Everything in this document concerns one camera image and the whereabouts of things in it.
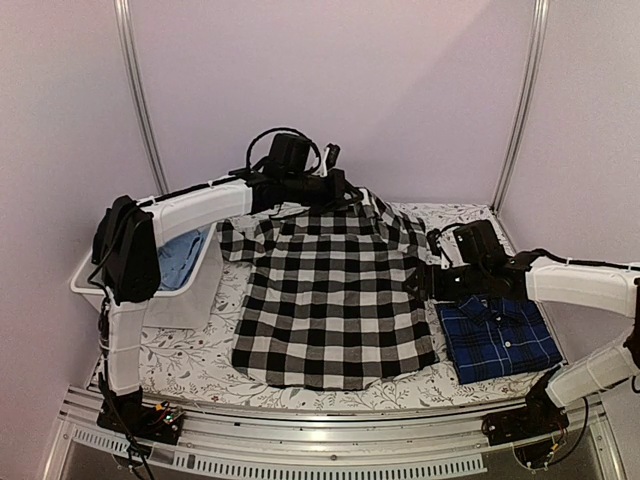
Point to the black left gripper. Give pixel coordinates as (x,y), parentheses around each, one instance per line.
(339,187)

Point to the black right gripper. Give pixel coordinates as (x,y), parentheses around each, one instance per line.
(421,294)

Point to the black white checkered shirt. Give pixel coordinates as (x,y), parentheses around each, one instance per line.
(325,307)

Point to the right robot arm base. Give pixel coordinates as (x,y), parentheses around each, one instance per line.
(539,416)

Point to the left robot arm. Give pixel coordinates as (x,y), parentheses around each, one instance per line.
(250,189)

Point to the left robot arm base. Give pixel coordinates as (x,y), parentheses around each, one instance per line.
(127,414)

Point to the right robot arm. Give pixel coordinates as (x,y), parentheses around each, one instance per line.
(560,285)

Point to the folded blue plaid shirt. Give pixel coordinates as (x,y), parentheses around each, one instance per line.
(488,338)

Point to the white plastic bin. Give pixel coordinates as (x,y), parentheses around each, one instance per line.
(170,300)

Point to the light blue shirt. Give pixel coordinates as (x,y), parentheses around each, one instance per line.
(177,259)

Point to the floral patterned table cloth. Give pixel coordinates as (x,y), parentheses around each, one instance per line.
(196,366)

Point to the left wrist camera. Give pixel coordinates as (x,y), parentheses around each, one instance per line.
(329,159)

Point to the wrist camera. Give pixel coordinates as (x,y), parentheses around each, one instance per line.
(433,239)
(329,159)

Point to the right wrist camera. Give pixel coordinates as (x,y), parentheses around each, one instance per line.
(433,239)

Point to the right aluminium corner post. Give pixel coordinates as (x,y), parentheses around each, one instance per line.
(531,70)

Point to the aluminium corner post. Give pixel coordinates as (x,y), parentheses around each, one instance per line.
(134,77)
(531,70)

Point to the left aluminium corner post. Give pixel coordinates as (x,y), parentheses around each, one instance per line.
(134,77)

